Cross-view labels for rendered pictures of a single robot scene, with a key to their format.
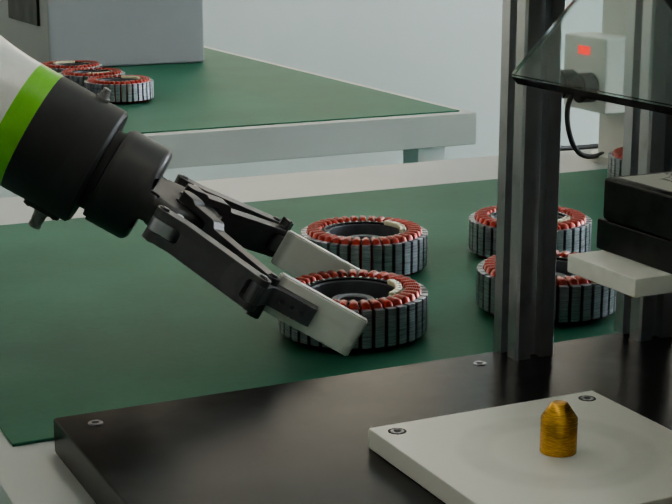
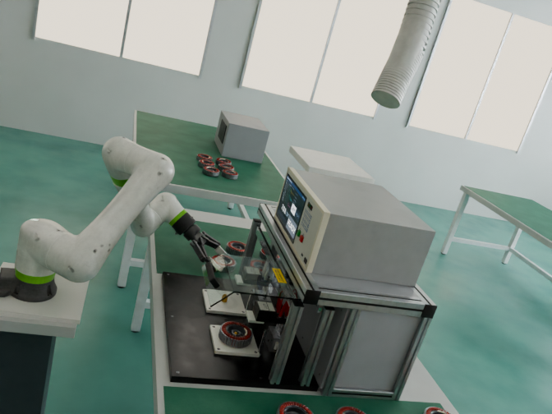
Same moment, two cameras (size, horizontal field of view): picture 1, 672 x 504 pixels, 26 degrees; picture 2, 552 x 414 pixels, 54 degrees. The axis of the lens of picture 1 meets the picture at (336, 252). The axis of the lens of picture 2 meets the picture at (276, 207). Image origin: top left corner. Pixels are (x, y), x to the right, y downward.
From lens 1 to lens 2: 1.38 m
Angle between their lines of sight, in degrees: 8
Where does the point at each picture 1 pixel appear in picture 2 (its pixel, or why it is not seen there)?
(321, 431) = (198, 286)
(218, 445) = (181, 283)
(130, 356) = (183, 260)
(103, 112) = (190, 221)
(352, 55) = (330, 149)
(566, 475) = (221, 305)
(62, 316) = (177, 247)
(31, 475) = (156, 278)
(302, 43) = (316, 141)
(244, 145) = (248, 201)
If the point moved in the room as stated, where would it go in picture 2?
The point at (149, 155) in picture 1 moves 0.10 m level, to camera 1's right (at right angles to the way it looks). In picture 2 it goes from (195, 230) to (217, 236)
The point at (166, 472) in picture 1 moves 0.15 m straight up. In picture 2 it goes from (172, 286) to (180, 250)
